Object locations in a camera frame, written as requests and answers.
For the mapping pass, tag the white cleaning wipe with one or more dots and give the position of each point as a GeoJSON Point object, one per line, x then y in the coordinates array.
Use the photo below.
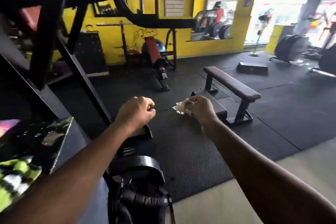
{"type": "Point", "coordinates": [181, 108]}

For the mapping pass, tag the yellow wooden plyo box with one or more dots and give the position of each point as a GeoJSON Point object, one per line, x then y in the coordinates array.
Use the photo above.
{"type": "Point", "coordinates": [39, 139]}

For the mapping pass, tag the blue exercise ball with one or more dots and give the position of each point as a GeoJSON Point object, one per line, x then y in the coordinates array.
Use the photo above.
{"type": "Point", "coordinates": [161, 45]}

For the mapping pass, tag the person's left hand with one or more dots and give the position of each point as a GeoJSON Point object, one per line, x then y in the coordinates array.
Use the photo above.
{"type": "Point", "coordinates": [135, 116]}

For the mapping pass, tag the maroon bench pad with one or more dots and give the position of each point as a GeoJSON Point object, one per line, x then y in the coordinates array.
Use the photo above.
{"type": "Point", "coordinates": [152, 49]}

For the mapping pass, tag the black curved ab bench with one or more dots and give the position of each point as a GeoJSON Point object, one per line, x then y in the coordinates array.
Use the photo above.
{"type": "Point", "coordinates": [328, 61]}
{"type": "Point", "coordinates": [288, 48]}

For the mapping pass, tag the dark framed yellow window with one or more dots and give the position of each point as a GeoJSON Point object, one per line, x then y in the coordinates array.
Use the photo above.
{"type": "Point", "coordinates": [105, 8]}

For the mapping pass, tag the yellow standing banner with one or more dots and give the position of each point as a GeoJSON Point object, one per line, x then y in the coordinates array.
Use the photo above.
{"type": "Point", "coordinates": [274, 38]}

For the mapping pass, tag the black steel rack frame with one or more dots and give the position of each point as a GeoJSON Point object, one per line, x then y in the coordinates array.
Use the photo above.
{"type": "Point", "coordinates": [44, 34]}

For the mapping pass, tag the dark grey cabinet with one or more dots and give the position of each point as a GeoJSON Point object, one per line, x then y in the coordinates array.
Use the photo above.
{"type": "Point", "coordinates": [90, 53]}

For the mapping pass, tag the chrome barbell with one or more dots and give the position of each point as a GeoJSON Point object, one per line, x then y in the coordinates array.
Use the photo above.
{"type": "Point", "coordinates": [113, 24]}

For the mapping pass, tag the black curved hook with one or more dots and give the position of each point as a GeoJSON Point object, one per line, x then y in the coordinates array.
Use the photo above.
{"type": "Point", "coordinates": [89, 27]}

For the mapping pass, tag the black orange bench press rack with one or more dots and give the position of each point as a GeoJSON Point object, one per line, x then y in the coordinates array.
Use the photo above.
{"type": "Point", "coordinates": [122, 42]}

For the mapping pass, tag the black elliptical trainer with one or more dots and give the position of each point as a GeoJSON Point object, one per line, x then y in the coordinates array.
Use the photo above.
{"type": "Point", "coordinates": [329, 29]}

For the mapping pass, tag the brown aerobic step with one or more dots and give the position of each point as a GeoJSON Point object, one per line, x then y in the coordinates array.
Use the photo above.
{"type": "Point", "coordinates": [252, 68]}

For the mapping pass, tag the person's right hand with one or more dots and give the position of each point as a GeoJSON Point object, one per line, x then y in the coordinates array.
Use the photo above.
{"type": "Point", "coordinates": [204, 112]}

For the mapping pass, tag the red machine pad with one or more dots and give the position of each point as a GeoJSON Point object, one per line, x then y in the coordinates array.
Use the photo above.
{"type": "Point", "coordinates": [31, 17]}

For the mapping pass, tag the maroon exercise ball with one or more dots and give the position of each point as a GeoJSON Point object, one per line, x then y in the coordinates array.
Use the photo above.
{"type": "Point", "coordinates": [134, 57]}

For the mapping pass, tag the person's left forearm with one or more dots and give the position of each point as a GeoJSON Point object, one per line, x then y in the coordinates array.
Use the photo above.
{"type": "Point", "coordinates": [65, 179]}

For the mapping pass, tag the person's right forearm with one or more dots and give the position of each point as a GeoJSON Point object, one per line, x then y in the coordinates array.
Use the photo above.
{"type": "Point", "coordinates": [262, 174]}

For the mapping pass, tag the frameless wall mirror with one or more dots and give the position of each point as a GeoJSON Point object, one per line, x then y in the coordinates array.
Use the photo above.
{"type": "Point", "coordinates": [215, 21]}

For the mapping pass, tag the black flat bench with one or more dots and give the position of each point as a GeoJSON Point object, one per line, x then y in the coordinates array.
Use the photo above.
{"type": "Point", "coordinates": [233, 84]}

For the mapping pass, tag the black backpack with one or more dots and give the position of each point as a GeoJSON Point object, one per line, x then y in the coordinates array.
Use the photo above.
{"type": "Point", "coordinates": [141, 197]}

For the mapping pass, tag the green black striped towel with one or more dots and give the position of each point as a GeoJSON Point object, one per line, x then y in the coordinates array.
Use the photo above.
{"type": "Point", "coordinates": [15, 179]}

